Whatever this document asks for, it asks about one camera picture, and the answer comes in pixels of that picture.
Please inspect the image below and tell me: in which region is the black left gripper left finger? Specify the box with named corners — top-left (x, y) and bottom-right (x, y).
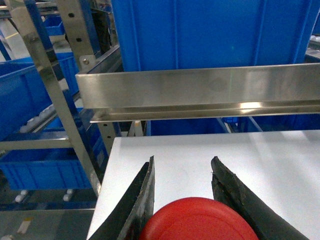
top-left (92, 156), bottom-right (155, 240)

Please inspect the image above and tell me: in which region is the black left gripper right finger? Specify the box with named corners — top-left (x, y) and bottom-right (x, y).
top-left (210, 156), bottom-right (307, 240)

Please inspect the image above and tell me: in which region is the red mushroom push button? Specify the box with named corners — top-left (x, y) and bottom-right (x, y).
top-left (139, 197), bottom-right (258, 240)

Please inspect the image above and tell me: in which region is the blue bin lower left shelf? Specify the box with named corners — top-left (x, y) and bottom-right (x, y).
top-left (0, 134), bottom-right (110, 191)

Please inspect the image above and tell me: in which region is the large blue bin upper shelf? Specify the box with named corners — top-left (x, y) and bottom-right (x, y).
top-left (112, 0), bottom-right (320, 72)

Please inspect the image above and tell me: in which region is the stainless steel shelf rail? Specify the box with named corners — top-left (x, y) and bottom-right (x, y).
top-left (76, 63), bottom-right (320, 123)

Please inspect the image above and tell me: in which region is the steel shelf upright post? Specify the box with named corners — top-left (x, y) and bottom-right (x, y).
top-left (5, 0), bottom-right (103, 195)

